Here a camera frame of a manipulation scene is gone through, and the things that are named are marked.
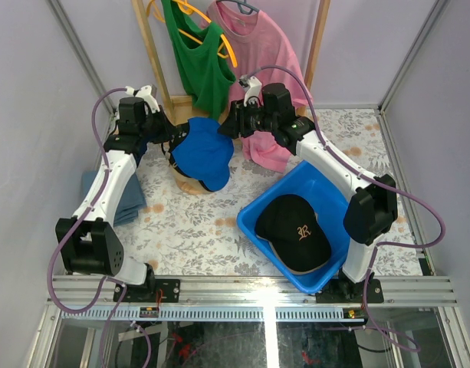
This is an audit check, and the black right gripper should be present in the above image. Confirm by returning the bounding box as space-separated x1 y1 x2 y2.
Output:
217 97 278 140

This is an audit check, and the blue baseball cap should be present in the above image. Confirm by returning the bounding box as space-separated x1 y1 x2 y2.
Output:
169 117 234 179

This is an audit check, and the beige baseball cap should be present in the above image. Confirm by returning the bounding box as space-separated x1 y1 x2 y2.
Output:
170 166 197 184

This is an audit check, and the black cap tan logo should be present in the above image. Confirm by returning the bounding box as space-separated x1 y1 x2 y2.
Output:
255 194 332 275

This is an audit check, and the black baseball cap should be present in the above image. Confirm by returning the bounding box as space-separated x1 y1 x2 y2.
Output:
160 143 230 193

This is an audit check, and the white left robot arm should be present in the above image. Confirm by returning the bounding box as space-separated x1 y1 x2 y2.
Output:
55 85 178 303

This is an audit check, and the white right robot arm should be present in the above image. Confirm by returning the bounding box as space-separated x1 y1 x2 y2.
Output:
218 74 397 303

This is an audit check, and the wooden clothes rack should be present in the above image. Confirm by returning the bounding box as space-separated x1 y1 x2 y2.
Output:
131 1 331 123

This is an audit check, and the wooden hat stand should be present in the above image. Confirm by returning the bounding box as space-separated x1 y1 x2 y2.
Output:
175 180 211 196

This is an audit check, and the green tank top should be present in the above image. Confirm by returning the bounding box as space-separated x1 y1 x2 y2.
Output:
162 1 235 120

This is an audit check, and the folded blue denim cloth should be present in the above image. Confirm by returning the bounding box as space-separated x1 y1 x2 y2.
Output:
73 167 146 228

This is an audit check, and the pink t-shirt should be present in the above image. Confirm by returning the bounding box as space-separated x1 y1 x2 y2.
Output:
206 2 303 173

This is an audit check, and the blue plastic bin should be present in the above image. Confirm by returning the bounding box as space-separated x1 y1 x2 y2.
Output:
237 162 350 294

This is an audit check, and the yellow clothes hanger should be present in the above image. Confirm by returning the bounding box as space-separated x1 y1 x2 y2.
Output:
146 0 238 68

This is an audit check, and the grey clothes hanger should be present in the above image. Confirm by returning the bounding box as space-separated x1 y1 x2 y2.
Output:
218 0 259 15

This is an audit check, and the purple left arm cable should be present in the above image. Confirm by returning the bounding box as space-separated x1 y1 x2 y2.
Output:
46 87 153 368

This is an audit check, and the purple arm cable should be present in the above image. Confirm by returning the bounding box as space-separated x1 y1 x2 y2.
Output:
238 65 447 353
46 87 153 368

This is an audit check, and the aluminium mounting rail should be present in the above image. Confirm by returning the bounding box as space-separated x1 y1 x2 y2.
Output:
74 276 458 322

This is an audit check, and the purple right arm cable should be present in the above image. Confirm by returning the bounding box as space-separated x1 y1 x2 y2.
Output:
238 65 447 353

